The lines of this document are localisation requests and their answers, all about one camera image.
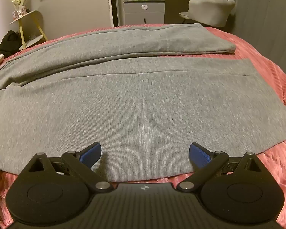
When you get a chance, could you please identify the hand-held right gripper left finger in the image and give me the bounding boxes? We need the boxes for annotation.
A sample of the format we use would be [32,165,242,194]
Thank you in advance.
[26,142,113,194]

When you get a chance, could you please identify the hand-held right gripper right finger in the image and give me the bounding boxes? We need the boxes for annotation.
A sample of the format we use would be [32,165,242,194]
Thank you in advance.
[176,142,263,192]

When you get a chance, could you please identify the grey pants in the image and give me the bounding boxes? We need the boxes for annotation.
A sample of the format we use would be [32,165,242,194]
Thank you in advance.
[0,23,286,181]

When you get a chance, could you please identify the pink ribbed blanket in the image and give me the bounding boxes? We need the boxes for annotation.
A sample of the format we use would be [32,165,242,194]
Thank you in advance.
[0,23,286,229]

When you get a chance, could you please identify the black bag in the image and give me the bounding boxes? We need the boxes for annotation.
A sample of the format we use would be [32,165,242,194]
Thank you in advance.
[0,30,22,56]

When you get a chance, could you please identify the yellow side table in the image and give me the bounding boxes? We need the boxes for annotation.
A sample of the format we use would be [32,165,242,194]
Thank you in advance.
[9,10,48,50]

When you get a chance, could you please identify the white upholstered chair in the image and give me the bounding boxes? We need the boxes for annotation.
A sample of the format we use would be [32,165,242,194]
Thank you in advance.
[179,0,236,27]

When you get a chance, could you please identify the shelf with small items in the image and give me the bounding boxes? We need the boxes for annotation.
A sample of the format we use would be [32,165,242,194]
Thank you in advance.
[123,0,165,26]

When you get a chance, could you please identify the wrapped flower bouquet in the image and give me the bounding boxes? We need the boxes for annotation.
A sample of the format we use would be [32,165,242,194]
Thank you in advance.
[10,0,29,20]

